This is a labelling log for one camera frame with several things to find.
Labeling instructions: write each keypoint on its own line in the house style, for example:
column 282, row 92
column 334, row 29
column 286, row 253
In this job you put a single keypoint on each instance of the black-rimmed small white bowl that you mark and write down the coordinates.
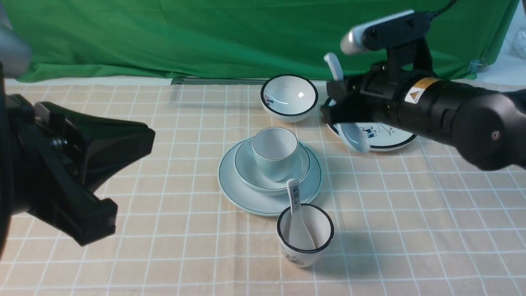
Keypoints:
column 289, row 98

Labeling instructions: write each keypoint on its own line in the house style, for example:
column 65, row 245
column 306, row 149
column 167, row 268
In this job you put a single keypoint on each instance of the pale green shallow bowl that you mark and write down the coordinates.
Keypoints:
column 250, row 175

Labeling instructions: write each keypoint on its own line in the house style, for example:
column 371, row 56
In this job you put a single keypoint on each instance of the pale green plain cup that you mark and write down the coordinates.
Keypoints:
column 275, row 150

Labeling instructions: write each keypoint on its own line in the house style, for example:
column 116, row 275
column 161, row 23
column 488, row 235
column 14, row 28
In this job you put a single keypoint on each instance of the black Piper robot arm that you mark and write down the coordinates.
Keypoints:
column 487, row 127

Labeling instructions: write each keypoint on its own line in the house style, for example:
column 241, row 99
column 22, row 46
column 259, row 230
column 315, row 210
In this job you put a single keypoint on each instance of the grey metal rail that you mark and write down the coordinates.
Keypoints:
column 196, row 81

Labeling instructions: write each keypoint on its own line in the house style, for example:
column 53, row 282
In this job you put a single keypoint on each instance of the black-rimmed illustrated cup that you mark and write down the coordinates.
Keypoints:
column 320, row 227

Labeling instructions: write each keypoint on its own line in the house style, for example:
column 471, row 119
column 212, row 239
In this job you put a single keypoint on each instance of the white patterned ceramic spoon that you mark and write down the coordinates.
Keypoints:
column 298, row 236

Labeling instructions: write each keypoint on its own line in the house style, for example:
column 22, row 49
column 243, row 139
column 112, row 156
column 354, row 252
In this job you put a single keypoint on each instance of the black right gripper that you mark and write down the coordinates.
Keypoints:
column 374, row 96

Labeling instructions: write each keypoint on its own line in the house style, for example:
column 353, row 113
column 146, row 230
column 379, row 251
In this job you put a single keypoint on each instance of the green backdrop cloth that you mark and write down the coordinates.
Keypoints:
column 219, row 39

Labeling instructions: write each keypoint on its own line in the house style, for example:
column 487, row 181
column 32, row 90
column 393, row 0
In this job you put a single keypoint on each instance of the pale green-rimmed plate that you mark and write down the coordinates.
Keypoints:
column 263, row 204

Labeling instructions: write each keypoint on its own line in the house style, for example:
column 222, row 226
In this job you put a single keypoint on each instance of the black-rimmed illustrated plate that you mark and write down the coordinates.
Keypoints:
column 381, row 137

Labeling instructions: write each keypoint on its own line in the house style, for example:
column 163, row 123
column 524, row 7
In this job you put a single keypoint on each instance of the pale plain ceramic spoon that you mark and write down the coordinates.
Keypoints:
column 350, row 133

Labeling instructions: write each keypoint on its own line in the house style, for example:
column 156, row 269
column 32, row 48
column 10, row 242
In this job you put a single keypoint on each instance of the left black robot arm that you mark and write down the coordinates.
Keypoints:
column 16, row 56

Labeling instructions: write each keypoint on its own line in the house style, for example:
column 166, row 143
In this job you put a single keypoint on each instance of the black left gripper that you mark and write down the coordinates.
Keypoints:
column 56, row 159

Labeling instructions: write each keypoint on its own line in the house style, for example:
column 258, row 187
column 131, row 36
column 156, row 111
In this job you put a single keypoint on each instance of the checkered beige tablecloth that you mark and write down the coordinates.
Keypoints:
column 418, row 221

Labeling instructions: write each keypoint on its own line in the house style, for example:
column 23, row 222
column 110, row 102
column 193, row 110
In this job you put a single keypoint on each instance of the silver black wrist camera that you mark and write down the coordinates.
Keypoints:
column 402, row 35

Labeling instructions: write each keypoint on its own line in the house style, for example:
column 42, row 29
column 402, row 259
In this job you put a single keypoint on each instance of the metal clamp on backdrop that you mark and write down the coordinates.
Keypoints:
column 477, row 66

